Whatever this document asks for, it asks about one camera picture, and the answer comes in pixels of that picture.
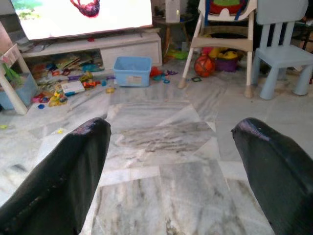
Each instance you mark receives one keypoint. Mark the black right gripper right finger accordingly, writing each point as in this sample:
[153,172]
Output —
[281,176]

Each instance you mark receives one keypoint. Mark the purple toy bucket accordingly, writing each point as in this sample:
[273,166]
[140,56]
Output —
[226,65]

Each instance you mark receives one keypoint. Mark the white small table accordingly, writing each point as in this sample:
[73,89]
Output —
[12,93]

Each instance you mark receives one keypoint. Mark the red plastic toy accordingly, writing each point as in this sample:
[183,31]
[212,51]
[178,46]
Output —
[155,71]

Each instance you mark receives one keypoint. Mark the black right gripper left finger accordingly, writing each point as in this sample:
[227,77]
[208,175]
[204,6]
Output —
[61,176]

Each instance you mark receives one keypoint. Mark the blue plastic storage bin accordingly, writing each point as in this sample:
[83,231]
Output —
[132,71]

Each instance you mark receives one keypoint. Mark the orange basketball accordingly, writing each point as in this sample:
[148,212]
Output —
[205,66]

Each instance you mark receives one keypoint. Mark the yellow soft toy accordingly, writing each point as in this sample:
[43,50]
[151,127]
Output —
[228,54]

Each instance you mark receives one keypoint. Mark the light blue child chair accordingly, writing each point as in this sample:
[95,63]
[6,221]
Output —
[281,56]

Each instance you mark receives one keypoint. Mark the white air purifier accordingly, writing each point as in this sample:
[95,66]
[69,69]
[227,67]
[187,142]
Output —
[172,11]

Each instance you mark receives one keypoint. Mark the white television stand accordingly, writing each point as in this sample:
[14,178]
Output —
[127,47]

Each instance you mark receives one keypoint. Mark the dark wooden side table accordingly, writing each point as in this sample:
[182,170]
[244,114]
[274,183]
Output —
[168,34]

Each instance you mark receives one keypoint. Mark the white toy book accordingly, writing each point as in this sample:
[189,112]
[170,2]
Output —
[72,87]

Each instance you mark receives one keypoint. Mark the white child high chair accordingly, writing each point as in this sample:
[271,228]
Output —
[220,41]

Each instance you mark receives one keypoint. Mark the pale blue storage box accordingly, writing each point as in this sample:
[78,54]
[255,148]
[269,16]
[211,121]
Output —
[27,91]

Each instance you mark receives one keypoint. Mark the green toy tray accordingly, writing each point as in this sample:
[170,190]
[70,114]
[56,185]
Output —
[178,54]

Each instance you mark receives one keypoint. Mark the yellow toy vehicle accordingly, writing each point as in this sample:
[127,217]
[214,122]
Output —
[57,98]

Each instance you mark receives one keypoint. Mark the flat screen television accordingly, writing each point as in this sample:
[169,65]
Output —
[61,19]

